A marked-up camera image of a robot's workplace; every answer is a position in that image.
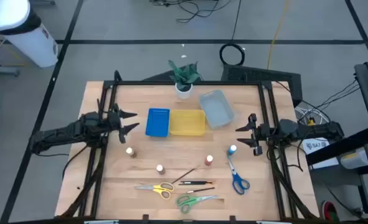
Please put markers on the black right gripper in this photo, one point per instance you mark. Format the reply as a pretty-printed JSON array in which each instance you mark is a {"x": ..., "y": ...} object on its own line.
[{"x": 256, "y": 133}]

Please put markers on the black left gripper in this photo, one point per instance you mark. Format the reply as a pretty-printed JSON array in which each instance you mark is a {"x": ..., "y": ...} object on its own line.
[{"x": 121, "y": 137}]

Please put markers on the blue paint bottle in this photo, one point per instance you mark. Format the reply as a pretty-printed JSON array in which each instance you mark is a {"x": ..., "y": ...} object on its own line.
[{"x": 232, "y": 149}]

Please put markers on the brown paint bottle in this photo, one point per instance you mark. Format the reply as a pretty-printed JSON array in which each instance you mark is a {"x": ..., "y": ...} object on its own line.
[{"x": 130, "y": 151}]

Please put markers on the red-orange paint bottle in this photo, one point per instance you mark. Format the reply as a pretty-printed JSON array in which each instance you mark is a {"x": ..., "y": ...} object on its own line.
[{"x": 209, "y": 159}]

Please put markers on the black brush with orange ferrule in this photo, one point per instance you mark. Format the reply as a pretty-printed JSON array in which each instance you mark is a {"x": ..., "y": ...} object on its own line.
[{"x": 196, "y": 182}]

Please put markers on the black brush with silver ferrule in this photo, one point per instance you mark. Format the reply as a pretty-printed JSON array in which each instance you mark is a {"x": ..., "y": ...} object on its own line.
[{"x": 202, "y": 189}]

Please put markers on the thin brown-tipped paint brush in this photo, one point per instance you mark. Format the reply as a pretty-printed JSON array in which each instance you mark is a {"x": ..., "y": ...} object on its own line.
[{"x": 185, "y": 176}]

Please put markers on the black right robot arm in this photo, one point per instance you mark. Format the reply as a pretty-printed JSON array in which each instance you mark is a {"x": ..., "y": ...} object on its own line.
[{"x": 314, "y": 130}]

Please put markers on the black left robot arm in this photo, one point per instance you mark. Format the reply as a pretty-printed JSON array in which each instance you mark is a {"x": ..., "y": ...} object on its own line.
[{"x": 65, "y": 132}]

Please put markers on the blue plastic bin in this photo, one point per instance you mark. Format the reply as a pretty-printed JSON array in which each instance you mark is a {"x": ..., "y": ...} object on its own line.
[{"x": 157, "y": 123}]

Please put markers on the grey plastic bin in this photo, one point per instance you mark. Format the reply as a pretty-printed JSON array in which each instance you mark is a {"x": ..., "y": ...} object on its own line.
[{"x": 216, "y": 109}]

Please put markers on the black clamp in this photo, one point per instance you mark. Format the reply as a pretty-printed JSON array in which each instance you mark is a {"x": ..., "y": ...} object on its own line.
[{"x": 117, "y": 76}]

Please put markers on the yellow plastic bin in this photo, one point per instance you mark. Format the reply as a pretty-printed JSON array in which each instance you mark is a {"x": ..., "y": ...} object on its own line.
[{"x": 186, "y": 123}]

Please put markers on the black perforated panel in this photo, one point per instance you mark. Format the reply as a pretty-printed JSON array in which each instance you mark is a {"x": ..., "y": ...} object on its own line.
[{"x": 255, "y": 74}]

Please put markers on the yellow plug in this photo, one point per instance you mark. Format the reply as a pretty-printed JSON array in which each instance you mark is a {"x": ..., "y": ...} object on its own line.
[{"x": 310, "y": 122}]

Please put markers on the green plant in white pot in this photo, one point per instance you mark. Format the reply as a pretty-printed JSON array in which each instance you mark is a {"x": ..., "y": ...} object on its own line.
[{"x": 183, "y": 88}]

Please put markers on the white paper sign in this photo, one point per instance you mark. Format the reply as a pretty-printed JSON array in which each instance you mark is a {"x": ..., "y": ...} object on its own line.
[{"x": 317, "y": 146}]

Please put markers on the white and yellow container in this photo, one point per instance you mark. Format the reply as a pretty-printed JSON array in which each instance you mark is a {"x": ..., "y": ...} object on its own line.
[{"x": 355, "y": 160}]

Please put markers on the white trash bin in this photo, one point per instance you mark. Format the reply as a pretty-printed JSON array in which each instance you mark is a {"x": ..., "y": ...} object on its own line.
[{"x": 31, "y": 40}]

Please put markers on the grey metal stand leg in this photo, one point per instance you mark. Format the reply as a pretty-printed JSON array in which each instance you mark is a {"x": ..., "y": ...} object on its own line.
[{"x": 3, "y": 70}]

